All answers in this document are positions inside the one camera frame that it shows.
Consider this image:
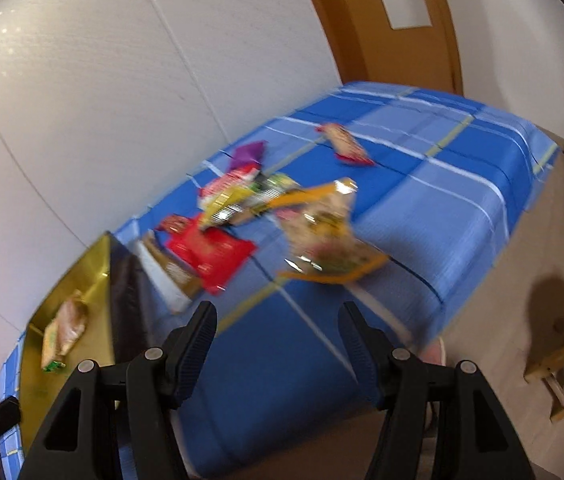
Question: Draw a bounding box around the large red snack packet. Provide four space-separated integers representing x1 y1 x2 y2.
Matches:
164 212 258 295

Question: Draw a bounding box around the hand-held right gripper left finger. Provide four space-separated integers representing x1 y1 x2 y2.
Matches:
17 301 219 480

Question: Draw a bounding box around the small dark red packet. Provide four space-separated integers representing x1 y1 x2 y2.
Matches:
156 214 190 235

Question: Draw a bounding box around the green and yellow snack packet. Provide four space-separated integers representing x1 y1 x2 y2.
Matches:
202 172 303 226

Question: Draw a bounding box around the wooden stool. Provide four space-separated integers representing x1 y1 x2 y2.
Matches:
524 277 564 423

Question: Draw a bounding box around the beige and green snack packet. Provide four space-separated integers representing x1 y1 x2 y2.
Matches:
41 290 89 373

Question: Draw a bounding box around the long red and beige packet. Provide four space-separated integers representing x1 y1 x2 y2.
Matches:
316 123 377 167

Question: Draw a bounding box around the gold box with dark sides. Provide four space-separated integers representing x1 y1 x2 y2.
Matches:
18 231 165 461

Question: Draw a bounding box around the purple snack packet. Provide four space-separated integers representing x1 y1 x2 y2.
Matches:
229 141 268 171

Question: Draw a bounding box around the red and white patterned packet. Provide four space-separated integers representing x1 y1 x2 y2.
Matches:
198 165 260 208

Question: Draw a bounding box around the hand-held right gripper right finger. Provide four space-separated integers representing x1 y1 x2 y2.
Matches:
338 301 535 480

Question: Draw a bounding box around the clear bag with orange edges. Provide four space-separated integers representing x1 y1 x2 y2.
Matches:
247 177 390 283

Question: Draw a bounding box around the brown and white snack packet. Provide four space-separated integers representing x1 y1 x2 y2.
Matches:
134 230 203 315

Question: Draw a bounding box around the blue plaid bed sheet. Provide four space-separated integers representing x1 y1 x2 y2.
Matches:
0 81 560 480

